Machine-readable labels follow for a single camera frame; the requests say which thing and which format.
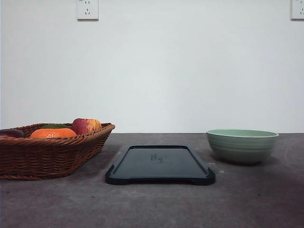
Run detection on light green bowl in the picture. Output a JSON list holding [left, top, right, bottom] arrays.
[[206, 129, 279, 165]]

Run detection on brown wicker basket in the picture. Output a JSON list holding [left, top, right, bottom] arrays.
[[0, 123, 115, 180]]

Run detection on dark teal rectangular tray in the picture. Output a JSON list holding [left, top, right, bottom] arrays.
[[105, 145, 216, 185]]

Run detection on red yellow apple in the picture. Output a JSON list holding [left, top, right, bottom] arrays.
[[72, 118, 102, 134]]

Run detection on orange tangerine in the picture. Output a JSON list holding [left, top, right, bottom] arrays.
[[30, 128, 77, 138]]

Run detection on green fruit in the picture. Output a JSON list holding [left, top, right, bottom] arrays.
[[41, 124, 69, 129]]

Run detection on dark purple fruit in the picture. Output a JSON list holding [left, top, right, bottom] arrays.
[[0, 129, 25, 138]]

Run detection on white wall socket left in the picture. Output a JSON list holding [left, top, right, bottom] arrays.
[[76, 0, 99, 22]]

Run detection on white wall socket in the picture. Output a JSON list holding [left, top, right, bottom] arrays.
[[289, 0, 304, 23], [76, 0, 99, 22]]

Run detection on white wall socket right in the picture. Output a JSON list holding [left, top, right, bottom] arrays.
[[289, 0, 304, 23]]

